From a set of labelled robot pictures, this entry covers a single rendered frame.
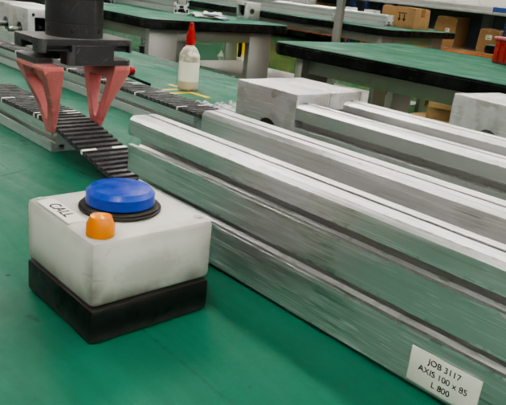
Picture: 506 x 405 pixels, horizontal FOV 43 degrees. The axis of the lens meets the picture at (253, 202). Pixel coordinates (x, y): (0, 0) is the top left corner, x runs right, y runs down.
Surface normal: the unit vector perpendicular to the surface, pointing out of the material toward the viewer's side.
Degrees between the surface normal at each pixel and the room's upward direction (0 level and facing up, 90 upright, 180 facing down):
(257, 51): 90
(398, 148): 90
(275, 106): 90
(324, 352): 0
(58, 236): 90
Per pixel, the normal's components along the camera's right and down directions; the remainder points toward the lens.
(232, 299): 0.11, -0.94
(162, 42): 0.68, 0.30
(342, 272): -0.73, 0.15
